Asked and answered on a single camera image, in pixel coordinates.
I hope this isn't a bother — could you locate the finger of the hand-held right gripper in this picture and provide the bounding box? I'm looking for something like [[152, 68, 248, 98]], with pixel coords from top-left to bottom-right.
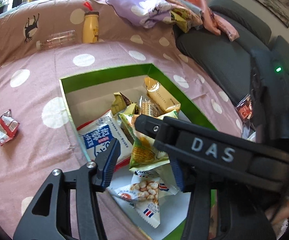
[[134, 114, 182, 155]]

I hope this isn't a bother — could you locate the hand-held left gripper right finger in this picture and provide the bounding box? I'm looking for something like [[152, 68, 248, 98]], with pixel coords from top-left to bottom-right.
[[170, 160, 276, 240]]

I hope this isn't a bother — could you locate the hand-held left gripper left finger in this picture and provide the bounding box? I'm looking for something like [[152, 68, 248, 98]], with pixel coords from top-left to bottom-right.
[[13, 138, 120, 240]]

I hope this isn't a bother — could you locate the clear cracker packet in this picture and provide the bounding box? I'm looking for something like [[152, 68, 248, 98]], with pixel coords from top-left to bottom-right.
[[137, 95, 164, 118]]

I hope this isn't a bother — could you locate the yellow corn snack packet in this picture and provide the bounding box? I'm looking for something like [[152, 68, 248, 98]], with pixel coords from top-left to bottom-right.
[[119, 112, 182, 172]]

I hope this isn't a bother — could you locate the tan yellow snack packet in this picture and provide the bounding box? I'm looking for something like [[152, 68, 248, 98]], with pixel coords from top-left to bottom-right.
[[144, 76, 181, 114]]

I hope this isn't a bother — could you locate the white blue snack packet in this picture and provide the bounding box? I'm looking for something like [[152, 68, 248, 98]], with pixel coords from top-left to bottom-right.
[[77, 111, 133, 165]]

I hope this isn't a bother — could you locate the white puffed snack packet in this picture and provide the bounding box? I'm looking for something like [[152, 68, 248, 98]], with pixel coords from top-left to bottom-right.
[[107, 169, 179, 228]]

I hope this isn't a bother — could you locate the gold brown snack packet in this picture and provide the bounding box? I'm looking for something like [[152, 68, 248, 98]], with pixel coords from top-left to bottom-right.
[[111, 92, 137, 117]]

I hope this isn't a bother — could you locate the green cardboard box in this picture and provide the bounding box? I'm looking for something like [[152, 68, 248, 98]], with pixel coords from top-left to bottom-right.
[[59, 64, 219, 240]]

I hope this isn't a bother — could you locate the person's right hand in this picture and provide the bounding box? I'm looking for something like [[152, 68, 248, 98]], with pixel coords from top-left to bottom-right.
[[265, 196, 289, 233]]

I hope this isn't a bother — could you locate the red clear snack packet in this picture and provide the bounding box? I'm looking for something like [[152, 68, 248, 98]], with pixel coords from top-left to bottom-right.
[[236, 94, 254, 123]]

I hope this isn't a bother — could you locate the grey sofa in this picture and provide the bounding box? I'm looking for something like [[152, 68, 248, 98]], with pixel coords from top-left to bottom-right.
[[173, 0, 289, 135]]

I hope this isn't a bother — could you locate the pink spotted blanket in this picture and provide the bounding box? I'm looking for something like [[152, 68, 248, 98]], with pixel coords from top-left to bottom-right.
[[0, 0, 245, 240]]

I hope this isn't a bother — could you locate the small red snack packet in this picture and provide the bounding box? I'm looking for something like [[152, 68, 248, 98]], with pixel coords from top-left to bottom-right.
[[0, 109, 19, 147]]

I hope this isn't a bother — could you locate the yellow printed cloth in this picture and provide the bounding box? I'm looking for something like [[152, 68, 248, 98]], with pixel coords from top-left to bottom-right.
[[171, 7, 200, 33]]

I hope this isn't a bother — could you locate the purple spotted cloth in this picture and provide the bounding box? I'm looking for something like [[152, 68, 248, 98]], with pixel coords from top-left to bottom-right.
[[106, 0, 179, 28]]

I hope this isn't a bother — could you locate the clear plastic bottle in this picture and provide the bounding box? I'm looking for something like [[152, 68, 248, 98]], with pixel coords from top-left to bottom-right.
[[36, 30, 76, 51]]

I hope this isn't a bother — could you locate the yellow bottle with red strap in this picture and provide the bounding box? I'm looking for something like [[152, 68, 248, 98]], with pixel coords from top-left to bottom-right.
[[82, 2, 100, 44]]

